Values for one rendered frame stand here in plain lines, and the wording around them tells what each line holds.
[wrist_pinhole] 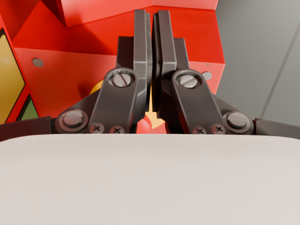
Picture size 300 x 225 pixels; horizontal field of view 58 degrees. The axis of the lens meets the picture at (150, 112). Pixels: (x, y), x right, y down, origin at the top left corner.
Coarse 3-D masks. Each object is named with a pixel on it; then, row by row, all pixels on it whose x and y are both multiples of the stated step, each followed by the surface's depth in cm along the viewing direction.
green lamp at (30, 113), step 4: (28, 104) 22; (32, 104) 23; (28, 108) 22; (32, 108) 23; (24, 112) 22; (28, 112) 22; (32, 112) 23; (36, 112) 24; (24, 116) 22; (28, 116) 22; (32, 116) 23; (36, 116) 24; (20, 120) 21
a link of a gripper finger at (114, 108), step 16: (112, 80) 10; (128, 80) 9; (112, 96) 9; (128, 96) 9; (96, 112) 8; (112, 112) 8; (128, 112) 8; (96, 128) 8; (112, 128) 8; (128, 128) 8
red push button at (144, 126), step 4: (144, 120) 21; (148, 120) 21; (140, 124) 21; (144, 124) 21; (148, 124) 21; (140, 128) 21; (144, 128) 21; (148, 128) 22; (140, 132) 22; (144, 132) 22; (148, 132) 22
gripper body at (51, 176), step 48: (0, 144) 7; (48, 144) 7; (96, 144) 7; (144, 144) 7; (192, 144) 7; (240, 144) 7; (288, 144) 7; (0, 192) 6; (48, 192) 6; (96, 192) 6; (144, 192) 6; (192, 192) 6; (240, 192) 6; (288, 192) 6
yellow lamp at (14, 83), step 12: (0, 48) 17; (0, 60) 18; (12, 60) 19; (0, 72) 18; (12, 72) 19; (0, 84) 18; (12, 84) 19; (24, 84) 21; (0, 96) 18; (12, 96) 19; (0, 108) 18; (0, 120) 18
